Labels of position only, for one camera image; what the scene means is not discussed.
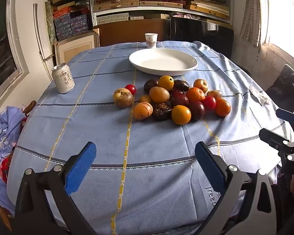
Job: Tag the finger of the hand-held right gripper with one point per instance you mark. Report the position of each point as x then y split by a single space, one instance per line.
286 115
272 136

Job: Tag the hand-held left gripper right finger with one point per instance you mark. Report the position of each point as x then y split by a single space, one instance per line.
209 169

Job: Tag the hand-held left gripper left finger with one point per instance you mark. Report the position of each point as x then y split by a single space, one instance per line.
80 169

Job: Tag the orange mandarin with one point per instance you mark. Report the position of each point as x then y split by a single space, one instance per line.
223 107
195 94

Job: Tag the dark red plum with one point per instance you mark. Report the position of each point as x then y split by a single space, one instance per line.
196 111
179 100
177 92

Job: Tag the yellow orange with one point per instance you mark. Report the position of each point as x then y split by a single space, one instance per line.
166 82
181 114

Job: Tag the dark purple passion fruit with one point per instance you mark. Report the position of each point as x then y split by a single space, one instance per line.
181 85
161 111
150 85

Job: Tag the tan round fruit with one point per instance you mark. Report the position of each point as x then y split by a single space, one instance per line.
123 98

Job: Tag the streaked orange fruit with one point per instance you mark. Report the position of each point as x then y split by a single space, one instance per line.
142 111

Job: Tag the brown kiwi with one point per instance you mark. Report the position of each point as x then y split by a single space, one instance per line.
159 94

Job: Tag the small red cherry tomato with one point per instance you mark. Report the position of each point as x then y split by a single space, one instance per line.
130 88

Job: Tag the small tan fruit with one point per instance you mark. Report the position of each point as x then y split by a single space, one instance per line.
145 99

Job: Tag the white plate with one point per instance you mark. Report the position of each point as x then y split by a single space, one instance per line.
161 62

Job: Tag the black padded jacket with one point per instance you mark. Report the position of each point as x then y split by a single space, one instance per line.
286 88

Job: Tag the crumpled white tissue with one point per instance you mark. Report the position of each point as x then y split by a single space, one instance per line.
259 96

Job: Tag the blue checked tablecloth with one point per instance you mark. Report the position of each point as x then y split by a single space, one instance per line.
100 127

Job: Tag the black round stool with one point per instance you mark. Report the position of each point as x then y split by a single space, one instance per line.
242 69

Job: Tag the blue printed cloth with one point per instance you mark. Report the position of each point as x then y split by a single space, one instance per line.
7 127

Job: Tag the white beverage can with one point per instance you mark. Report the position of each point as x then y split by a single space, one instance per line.
63 80

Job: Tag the bright window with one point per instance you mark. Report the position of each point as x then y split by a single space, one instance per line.
281 24

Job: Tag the beige patterned curtain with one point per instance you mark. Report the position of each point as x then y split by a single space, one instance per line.
251 17

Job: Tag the black flat panel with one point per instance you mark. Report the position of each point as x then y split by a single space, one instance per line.
201 31

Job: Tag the light wooden framed panel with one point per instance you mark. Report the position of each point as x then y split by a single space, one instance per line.
73 46

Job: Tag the dark white-framed window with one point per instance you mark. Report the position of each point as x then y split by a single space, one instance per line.
0 53

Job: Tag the pink floral cloth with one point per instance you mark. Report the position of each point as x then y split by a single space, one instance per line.
186 16

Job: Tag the printed paper cup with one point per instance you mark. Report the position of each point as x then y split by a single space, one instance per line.
151 40

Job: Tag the stack of blue floral boxes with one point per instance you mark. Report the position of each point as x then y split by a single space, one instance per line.
71 27

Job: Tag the brown wooden board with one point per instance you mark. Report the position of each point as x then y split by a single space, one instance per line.
127 31

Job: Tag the green patterned board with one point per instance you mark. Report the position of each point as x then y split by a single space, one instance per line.
50 22

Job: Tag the white metal shelf rack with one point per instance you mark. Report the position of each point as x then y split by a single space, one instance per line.
90 2

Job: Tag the stack of patterned flat boxes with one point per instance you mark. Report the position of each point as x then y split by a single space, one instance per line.
117 3

